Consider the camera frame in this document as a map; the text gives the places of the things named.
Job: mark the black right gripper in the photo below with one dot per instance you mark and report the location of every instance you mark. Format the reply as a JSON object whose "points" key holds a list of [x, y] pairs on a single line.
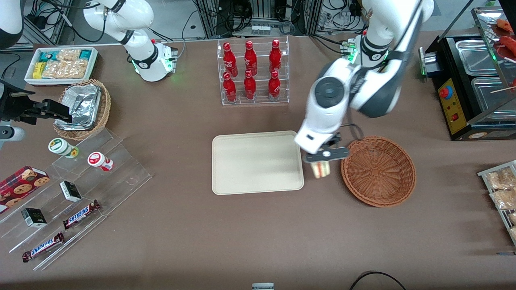
{"points": [[18, 106]]}

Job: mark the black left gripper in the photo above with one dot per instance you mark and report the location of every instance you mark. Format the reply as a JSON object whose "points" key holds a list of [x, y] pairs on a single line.
{"points": [[334, 140]]}

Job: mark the triangle sandwich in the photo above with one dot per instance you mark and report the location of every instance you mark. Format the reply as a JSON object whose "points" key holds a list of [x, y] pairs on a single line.
{"points": [[321, 170]]}

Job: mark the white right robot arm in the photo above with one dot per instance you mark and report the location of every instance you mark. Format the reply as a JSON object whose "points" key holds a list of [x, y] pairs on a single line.
{"points": [[150, 60]]}

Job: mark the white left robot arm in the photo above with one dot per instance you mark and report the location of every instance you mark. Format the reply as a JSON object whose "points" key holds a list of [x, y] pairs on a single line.
{"points": [[334, 92]]}

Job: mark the dark brown round wicker basket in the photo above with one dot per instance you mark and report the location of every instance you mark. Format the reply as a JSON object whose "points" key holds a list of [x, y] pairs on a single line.
{"points": [[379, 173]]}

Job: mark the light brown wicker basket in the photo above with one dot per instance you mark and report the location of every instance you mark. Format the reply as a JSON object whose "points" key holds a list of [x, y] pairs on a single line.
{"points": [[105, 108]]}

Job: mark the beige plastic serving tray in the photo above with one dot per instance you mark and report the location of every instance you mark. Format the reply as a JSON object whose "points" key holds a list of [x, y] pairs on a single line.
{"points": [[258, 163]]}

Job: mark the tray of packaged crackers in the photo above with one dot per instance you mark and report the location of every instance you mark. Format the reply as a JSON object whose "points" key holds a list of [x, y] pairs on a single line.
{"points": [[483, 174]]}

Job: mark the green sunflower snack cup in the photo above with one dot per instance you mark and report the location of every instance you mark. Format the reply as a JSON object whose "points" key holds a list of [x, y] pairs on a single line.
{"points": [[60, 146]]}

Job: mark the aluminium foil container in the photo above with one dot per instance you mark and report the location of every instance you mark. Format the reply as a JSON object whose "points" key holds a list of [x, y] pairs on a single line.
{"points": [[84, 104]]}

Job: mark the yellow snack packet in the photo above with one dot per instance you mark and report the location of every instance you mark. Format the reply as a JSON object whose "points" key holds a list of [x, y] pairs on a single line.
{"points": [[38, 70]]}

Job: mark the large clear cracker bag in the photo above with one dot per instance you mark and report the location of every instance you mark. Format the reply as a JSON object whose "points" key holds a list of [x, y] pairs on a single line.
{"points": [[64, 69]]}

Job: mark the teal snack packet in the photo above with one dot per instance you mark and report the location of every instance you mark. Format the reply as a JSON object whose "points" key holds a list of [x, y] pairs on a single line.
{"points": [[47, 56], [85, 54]]}

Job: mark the red white snack cup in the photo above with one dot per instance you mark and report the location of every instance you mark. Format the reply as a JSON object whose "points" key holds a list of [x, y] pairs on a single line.
{"points": [[96, 159]]}

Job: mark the small clear cracker bag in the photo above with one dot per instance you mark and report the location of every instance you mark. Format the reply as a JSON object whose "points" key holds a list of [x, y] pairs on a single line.
{"points": [[68, 54]]}

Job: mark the white rectangular plastic bin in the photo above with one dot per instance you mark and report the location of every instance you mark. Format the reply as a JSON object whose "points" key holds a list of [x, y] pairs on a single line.
{"points": [[93, 64]]}

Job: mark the red plaid cookie box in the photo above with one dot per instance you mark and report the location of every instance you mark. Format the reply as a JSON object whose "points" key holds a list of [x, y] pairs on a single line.
{"points": [[20, 187]]}

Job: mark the small black carton box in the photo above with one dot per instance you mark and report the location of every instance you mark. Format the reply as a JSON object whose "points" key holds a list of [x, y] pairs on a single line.
{"points": [[70, 191], [34, 217]]}

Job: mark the clear acrylic bottle rack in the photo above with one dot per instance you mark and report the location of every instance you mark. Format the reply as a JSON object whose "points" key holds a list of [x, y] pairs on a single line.
{"points": [[262, 100]]}

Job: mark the clear acrylic step display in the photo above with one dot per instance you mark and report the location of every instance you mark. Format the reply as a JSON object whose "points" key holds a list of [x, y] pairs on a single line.
{"points": [[52, 209], [125, 177]]}

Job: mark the red cola bottle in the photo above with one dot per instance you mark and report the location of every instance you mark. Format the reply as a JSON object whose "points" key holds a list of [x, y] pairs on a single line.
{"points": [[274, 86], [229, 89], [250, 86], [275, 57], [250, 59], [229, 60]]}

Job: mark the Snickers chocolate bar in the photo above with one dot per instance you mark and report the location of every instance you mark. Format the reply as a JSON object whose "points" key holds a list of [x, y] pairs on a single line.
{"points": [[42, 247], [80, 214]]}

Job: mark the grey metal clamp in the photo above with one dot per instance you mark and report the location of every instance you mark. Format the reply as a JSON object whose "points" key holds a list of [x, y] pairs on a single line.
{"points": [[263, 286]]}

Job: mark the black hot food warmer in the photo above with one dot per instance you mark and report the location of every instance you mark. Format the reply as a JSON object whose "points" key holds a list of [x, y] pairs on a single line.
{"points": [[453, 104]]}

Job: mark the white power strip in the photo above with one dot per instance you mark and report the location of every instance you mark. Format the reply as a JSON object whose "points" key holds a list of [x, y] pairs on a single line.
{"points": [[261, 30]]}

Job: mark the grey metal side box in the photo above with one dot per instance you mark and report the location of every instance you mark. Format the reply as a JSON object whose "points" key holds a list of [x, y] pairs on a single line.
{"points": [[429, 60]]}

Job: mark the clear bag of fried snacks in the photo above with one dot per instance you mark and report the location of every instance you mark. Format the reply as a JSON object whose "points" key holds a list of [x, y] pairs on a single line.
{"points": [[500, 179], [504, 199]]}

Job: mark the stainless steel food pan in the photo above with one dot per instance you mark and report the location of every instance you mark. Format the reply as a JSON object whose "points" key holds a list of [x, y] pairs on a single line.
{"points": [[489, 96], [475, 56]]}

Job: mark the red sausage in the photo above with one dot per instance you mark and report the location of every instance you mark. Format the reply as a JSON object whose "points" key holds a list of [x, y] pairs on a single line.
{"points": [[506, 25], [508, 44]]}

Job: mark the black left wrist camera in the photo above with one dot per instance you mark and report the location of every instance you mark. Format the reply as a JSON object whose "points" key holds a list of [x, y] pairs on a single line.
{"points": [[333, 141]]}

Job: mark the aluminium profile frame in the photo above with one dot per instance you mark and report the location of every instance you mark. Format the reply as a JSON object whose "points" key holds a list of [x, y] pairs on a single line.
{"points": [[209, 18]]}

